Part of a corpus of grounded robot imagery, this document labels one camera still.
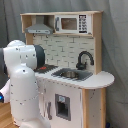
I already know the grey curtain backdrop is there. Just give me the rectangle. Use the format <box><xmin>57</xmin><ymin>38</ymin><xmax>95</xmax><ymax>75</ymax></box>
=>
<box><xmin>0</xmin><ymin>0</ymin><xmax>128</xmax><ymax>128</ymax></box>

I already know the grey range hood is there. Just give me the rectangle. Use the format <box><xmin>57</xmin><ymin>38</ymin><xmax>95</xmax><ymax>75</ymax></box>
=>
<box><xmin>25</xmin><ymin>16</ymin><xmax>53</xmax><ymax>35</ymax></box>

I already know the black toy stovetop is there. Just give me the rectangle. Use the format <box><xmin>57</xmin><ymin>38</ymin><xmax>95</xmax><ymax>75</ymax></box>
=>
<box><xmin>36</xmin><ymin>64</ymin><xmax>56</xmax><ymax>74</ymax></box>

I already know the black toy faucet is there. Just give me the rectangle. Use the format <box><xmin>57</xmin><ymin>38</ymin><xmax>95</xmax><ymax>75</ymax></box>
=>
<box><xmin>76</xmin><ymin>51</ymin><xmax>94</xmax><ymax>70</ymax></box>

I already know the toy microwave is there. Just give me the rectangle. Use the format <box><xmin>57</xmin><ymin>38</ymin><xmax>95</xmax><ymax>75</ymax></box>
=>
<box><xmin>55</xmin><ymin>14</ymin><xmax>92</xmax><ymax>34</ymax></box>

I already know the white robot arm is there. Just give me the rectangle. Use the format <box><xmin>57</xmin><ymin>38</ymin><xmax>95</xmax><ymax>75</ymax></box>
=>
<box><xmin>0</xmin><ymin>40</ymin><xmax>51</xmax><ymax>128</ymax></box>

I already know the wooden toy kitchen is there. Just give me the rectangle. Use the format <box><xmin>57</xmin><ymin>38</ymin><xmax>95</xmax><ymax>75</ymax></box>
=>
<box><xmin>21</xmin><ymin>11</ymin><xmax>114</xmax><ymax>128</ymax></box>

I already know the grey toy sink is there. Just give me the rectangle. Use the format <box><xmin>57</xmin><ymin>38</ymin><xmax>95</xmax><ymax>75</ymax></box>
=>
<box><xmin>53</xmin><ymin>68</ymin><xmax>93</xmax><ymax>81</ymax></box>

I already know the grey ice dispenser panel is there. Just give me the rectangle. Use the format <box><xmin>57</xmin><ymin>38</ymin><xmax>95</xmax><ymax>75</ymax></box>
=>
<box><xmin>55</xmin><ymin>94</ymin><xmax>71</xmax><ymax>121</ymax></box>

